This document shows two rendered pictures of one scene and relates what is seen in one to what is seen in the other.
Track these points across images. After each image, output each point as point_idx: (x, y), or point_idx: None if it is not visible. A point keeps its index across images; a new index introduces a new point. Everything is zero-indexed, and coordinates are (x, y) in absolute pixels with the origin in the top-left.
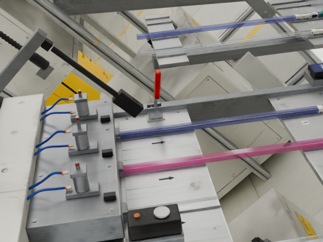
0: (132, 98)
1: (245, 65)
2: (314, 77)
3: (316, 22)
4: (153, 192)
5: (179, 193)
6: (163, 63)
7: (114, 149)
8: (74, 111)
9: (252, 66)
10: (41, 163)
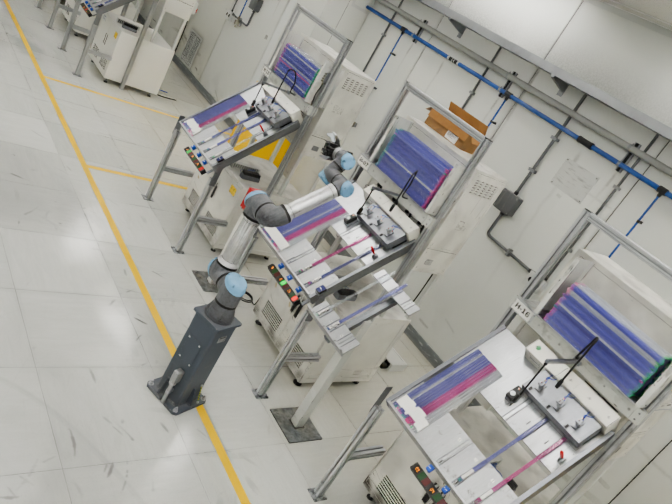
0: (358, 210)
1: None
2: None
3: (328, 322)
4: (358, 232)
5: (351, 234)
6: (382, 270)
7: (370, 226)
8: (391, 231)
9: None
10: (386, 216)
